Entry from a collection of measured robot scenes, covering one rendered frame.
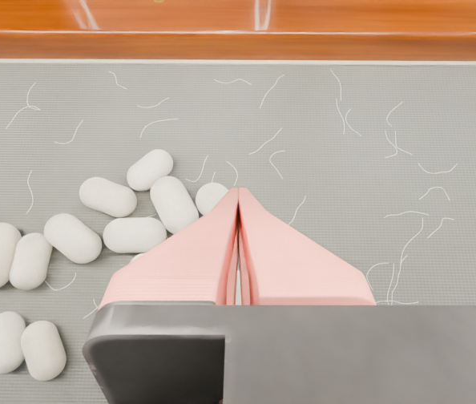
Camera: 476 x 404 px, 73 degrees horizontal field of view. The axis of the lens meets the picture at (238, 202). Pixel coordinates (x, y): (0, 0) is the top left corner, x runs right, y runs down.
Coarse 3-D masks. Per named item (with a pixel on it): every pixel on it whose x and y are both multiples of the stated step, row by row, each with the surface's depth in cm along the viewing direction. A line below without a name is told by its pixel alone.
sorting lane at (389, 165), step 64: (0, 64) 23; (64, 64) 23; (128, 64) 23; (192, 64) 23; (256, 64) 23; (320, 64) 22; (384, 64) 22; (448, 64) 22; (0, 128) 22; (64, 128) 22; (128, 128) 22; (192, 128) 22; (256, 128) 21; (320, 128) 21; (384, 128) 21; (448, 128) 21; (0, 192) 21; (64, 192) 21; (192, 192) 20; (256, 192) 20; (320, 192) 20; (384, 192) 20; (448, 192) 20; (64, 256) 20; (128, 256) 20; (384, 256) 20; (448, 256) 20; (64, 320) 19; (0, 384) 18; (64, 384) 18
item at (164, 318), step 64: (192, 256) 6; (128, 320) 5; (192, 320) 5; (256, 320) 5; (320, 320) 5; (384, 320) 5; (448, 320) 5; (128, 384) 6; (192, 384) 6; (256, 384) 4; (320, 384) 4; (384, 384) 4; (448, 384) 4
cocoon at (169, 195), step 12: (156, 180) 19; (168, 180) 19; (156, 192) 18; (168, 192) 18; (180, 192) 19; (156, 204) 19; (168, 204) 18; (180, 204) 18; (192, 204) 19; (168, 216) 18; (180, 216) 18; (192, 216) 18; (168, 228) 18; (180, 228) 18
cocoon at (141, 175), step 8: (152, 152) 19; (160, 152) 19; (144, 160) 19; (152, 160) 19; (160, 160) 19; (168, 160) 20; (136, 168) 19; (144, 168) 19; (152, 168) 19; (160, 168) 19; (168, 168) 20; (128, 176) 19; (136, 176) 19; (144, 176) 19; (152, 176) 19; (160, 176) 20; (136, 184) 19; (144, 184) 19; (152, 184) 20
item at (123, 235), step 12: (108, 228) 18; (120, 228) 18; (132, 228) 18; (144, 228) 18; (156, 228) 18; (108, 240) 18; (120, 240) 18; (132, 240) 18; (144, 240) 18; (156, 240) 18; (120, 252) 19
